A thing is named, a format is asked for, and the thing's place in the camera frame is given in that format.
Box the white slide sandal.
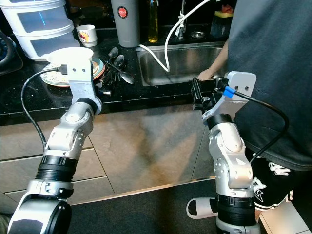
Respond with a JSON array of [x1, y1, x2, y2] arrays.
[[186, 197, 220, 219]]

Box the yellow oil bottle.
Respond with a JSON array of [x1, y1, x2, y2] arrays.
[[147, 0, 160, 44]]

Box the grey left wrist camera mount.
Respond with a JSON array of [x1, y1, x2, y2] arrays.
[[60, 60, 97, 104]]

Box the floral pattern plate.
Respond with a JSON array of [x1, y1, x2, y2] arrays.
[[39, 58, 106, 88]]

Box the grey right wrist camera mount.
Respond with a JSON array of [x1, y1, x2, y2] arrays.
[[202, 71, 257, 122]]

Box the white bowl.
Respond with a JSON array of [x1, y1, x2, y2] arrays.
[[46, 47, 95, 67]]

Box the small round metal strainer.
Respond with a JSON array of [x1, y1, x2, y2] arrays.
[[191, 30, 206, 40]]

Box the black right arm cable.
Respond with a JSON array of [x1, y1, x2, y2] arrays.
[[224, 84, 290, 165]]

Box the person's hand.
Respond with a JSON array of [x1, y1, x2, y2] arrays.
[[197, 68, 218, 82]]

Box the grey jug with red logo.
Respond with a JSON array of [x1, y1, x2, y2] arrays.
[[111, 0, 141, 48]]

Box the white box furniture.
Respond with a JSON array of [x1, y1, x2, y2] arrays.
[[257, 198, 312, 234]]

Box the stacked white plastic containers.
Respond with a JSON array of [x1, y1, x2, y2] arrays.
[[0, 0, 75, 62]]

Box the chrome faucet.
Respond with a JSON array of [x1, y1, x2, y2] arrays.
[[177, 0, 189, 40]]

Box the dark floor mat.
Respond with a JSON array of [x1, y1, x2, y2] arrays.
[[66, 176, 221, 234]]

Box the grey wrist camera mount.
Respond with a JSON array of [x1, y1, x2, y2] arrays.
[[202, 71, 257, 122], [60, 60, 97, 104]]

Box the white flexible hose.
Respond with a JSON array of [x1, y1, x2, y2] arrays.
[[138, 0, 221, 73]]

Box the dark sponge holder with sponges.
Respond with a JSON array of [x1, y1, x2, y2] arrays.
[[210, 4, 234, 40]]

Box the metal spoon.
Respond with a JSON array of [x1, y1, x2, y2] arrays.
[[114, 55, 136, 85], [107, 47, 121, 74]]

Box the white printed mug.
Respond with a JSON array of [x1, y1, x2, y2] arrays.
[[76, 24, 98, 48]]

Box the person in dark shirt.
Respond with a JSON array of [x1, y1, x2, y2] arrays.
[[209, 0, 312, 217]]

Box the stainless steel sink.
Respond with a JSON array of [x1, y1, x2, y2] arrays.
[[136, 41, 230, 88]]

